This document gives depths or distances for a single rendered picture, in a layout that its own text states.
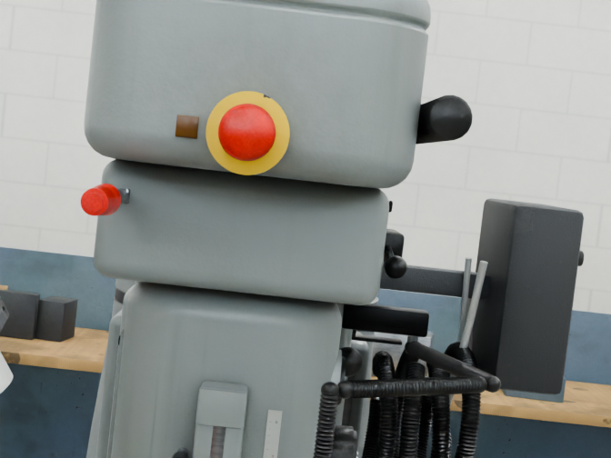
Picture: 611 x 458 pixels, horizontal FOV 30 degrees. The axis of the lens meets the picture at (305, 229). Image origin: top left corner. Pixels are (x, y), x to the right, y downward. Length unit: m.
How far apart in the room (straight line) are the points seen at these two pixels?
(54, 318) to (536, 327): 3.74
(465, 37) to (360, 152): 4.52
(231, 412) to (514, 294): 0.45
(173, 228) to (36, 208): 4.45
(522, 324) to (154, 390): 0.47
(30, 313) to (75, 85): 1.11
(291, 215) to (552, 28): 4.55
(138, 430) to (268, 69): 0.35
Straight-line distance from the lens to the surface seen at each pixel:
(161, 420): 1.00
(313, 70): 0.84
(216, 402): 0.95
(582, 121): 5.44
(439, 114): 0.88
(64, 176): 5.35
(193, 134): 0.84
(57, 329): 4.90
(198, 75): 0.84
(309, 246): 0.94
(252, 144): 0.79
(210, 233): 0.94
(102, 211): 0.81
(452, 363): 1.01
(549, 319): 1.31
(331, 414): 0.84
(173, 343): 0.99
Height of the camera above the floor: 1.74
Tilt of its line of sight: 3 degrees down
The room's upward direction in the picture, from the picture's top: 6 degrees clockwise
